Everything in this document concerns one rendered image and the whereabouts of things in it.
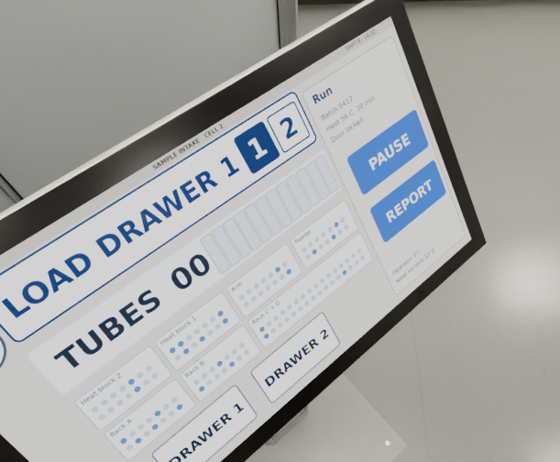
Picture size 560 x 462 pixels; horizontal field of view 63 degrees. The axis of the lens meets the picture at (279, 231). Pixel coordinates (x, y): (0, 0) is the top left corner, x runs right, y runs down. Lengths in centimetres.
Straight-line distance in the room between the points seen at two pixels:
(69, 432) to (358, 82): 39
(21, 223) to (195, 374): 19
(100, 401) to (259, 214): 20
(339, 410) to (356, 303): 97
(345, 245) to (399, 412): 108
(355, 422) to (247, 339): 103
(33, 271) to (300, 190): 23
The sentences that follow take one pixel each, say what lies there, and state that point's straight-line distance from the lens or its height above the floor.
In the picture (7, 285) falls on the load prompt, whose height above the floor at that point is 117.
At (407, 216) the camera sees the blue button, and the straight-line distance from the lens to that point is 51.
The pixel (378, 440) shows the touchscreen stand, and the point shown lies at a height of 3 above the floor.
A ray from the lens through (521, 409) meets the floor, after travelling 161.
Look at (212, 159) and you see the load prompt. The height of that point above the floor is 117.
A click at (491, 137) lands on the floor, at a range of 212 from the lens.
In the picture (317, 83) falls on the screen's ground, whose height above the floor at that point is 117.
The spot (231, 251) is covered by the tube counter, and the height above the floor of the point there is 111.
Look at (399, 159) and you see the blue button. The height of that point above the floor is 109.
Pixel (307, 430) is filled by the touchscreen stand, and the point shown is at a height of 4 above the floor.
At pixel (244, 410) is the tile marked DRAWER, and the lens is 47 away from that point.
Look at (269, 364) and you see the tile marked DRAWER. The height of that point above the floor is 102.
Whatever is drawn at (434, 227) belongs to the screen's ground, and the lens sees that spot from 54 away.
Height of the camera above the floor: 146
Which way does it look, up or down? 59 degrees down
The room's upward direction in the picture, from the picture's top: 6 degrees counter-clockwise
